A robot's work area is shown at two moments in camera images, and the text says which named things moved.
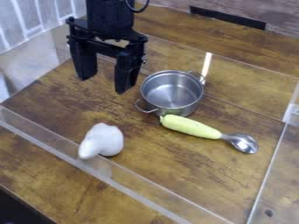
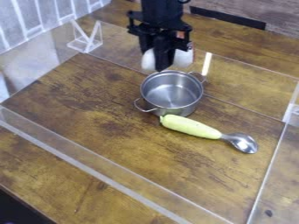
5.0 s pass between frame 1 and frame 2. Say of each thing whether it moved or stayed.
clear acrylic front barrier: stayed
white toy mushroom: moved
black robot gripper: moved
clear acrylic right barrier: stayed
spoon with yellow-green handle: stayed
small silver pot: stayed
